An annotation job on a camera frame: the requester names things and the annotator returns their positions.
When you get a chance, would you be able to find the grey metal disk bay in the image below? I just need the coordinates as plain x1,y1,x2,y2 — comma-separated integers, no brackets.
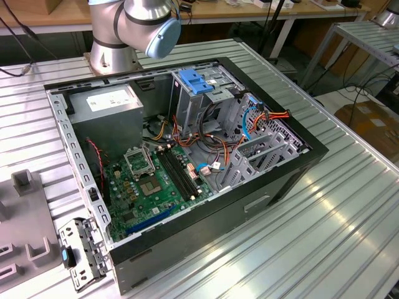
218,93,309,192

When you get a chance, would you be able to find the black RAM slot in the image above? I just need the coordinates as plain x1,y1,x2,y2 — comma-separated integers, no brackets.
165,145,201,197
155,148,194,202

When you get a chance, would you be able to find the grey optical drive cage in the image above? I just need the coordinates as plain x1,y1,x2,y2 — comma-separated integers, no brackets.
170,65,247,138

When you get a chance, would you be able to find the CPU socket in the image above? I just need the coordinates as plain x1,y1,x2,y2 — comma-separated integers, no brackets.
138,176,163,197

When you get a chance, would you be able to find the green motherboard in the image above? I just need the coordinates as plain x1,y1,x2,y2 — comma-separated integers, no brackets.
104,143,216,242

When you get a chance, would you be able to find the blue plastic drive latch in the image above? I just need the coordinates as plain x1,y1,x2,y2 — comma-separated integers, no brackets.
179,69,216,96

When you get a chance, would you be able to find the metal socket cover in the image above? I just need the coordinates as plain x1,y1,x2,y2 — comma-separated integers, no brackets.
123,146,156,180

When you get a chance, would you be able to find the black PC case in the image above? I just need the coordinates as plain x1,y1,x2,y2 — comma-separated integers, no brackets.
43,56,330,296

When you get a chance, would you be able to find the blue expansion slot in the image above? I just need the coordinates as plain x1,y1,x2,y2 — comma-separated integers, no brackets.
126,204,177,236

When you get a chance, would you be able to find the grey power supply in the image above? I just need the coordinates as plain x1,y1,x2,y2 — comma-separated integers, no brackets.
67,83,145,163

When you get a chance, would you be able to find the black case fan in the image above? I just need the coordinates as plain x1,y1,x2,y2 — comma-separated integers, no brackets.
84,138,112,206

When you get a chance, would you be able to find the black stand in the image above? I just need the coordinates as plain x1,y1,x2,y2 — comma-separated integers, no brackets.
258,0,288,60

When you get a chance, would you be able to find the wooden desk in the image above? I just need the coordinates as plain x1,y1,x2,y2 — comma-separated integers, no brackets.
0,0,372,35

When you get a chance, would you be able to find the black clip with blue tab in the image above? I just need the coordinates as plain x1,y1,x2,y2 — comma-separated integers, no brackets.
60,245,77,268

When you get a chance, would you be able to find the brown cardboard box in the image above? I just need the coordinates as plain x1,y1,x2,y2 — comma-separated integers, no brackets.
335,99,399,163

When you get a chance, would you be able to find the grey parts rack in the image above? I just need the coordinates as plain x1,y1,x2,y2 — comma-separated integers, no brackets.
0,169,63,287

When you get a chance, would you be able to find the metal slat side table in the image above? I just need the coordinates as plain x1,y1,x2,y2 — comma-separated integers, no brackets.
300,20,399,91

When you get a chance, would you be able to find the short thin blue wire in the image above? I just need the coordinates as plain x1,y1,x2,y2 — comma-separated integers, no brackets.
198,161,226,175

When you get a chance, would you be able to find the orange red wire bundle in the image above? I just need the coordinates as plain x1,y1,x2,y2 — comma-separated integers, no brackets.
171,115,247,166

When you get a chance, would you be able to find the black cable bundle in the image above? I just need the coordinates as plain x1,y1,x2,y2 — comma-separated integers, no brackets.
199,102,225,141

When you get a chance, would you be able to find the yellow black wire bundle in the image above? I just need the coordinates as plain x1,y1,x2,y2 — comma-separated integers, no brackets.
143,120,169,141

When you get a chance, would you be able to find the blue flat data wire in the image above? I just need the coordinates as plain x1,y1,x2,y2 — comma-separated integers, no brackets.
241,105,260,141

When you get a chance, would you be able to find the red orange power wire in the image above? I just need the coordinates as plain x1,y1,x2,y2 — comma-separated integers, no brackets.
249,108,291,135

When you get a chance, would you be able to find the red black fan wire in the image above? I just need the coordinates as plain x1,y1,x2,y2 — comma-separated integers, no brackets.
85,138,105,191

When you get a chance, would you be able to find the grey metal slot bracket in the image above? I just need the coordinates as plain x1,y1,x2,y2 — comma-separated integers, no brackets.
58,217,110,292

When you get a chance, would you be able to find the cable with silver plug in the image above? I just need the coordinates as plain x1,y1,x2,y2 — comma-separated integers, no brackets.
0,17,34,77

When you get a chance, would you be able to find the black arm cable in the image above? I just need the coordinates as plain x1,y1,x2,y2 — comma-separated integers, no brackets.
1,0,60,60

